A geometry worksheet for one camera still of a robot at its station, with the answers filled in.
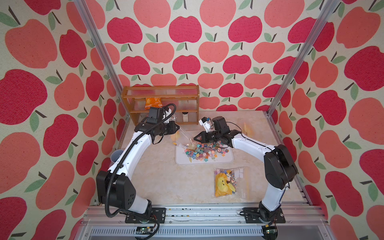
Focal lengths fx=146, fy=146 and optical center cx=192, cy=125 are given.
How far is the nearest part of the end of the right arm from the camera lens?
2.26ft

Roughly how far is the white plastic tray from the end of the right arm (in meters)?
0.18

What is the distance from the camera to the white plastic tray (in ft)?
3.12
